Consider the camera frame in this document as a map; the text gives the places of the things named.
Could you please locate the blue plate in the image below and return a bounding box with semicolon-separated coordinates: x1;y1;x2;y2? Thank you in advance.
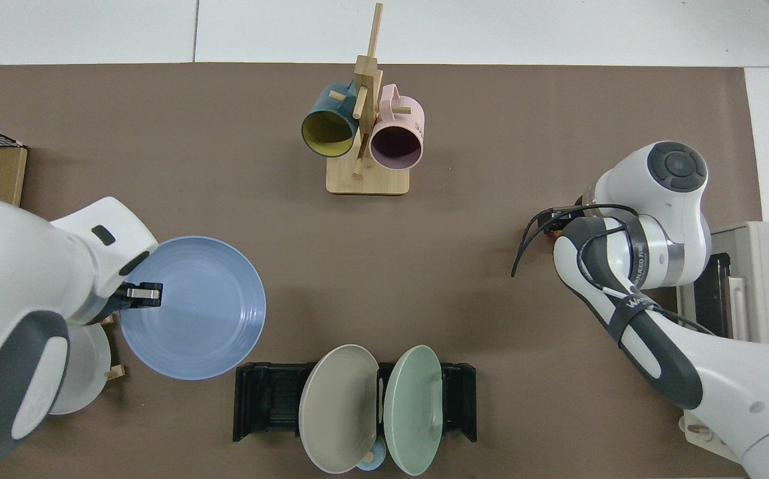
120;236;267;381

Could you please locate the wooden plate rack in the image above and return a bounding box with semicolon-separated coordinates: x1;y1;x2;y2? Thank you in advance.
100;313;126;381

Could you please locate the grey plate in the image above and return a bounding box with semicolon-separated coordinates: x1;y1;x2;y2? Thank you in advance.
49;323;112;415

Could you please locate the black dish rack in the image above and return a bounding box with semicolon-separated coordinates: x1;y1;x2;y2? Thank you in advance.
233;362;477;443

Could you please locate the beige plate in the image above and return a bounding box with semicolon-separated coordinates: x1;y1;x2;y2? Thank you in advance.
299;344;381;474

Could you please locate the pale green plate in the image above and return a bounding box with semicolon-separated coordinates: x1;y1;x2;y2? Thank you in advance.
383;345;444;476

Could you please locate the brown table cloth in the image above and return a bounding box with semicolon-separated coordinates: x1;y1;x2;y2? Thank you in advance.
0;63;763;479

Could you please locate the pink mug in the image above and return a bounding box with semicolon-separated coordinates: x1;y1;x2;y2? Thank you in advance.
369;84;425;171

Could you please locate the wooden cup stand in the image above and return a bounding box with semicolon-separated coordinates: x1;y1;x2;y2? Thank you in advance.
326;3;410;196

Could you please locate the dark blue mug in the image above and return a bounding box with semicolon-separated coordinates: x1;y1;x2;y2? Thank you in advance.
301;82;359;158

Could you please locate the small blue round thing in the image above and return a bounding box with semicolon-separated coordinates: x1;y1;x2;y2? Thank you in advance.
357;439;386;472

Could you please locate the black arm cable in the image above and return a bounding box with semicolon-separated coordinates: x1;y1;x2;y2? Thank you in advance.
511;204;714;333

